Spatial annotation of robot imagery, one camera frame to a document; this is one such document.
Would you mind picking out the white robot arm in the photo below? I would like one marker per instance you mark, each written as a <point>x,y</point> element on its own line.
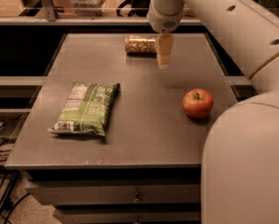
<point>240,158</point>

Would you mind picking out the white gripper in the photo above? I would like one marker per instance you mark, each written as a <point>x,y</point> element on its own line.
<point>163,21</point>

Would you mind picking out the grey metal railing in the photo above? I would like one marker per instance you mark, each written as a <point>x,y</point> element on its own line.
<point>63,13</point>

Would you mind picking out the red apple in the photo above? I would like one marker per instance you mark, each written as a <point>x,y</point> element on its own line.
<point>197,103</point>

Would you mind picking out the black backpack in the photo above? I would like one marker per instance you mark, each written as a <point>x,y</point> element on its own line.
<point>138,7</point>

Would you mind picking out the grey drawer cabinet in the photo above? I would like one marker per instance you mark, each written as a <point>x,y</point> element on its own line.
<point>147,167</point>

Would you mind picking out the green snack bag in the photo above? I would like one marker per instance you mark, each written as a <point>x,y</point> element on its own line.
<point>87,109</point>

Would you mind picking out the orange soda can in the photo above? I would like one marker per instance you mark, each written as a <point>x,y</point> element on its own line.
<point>140,44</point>

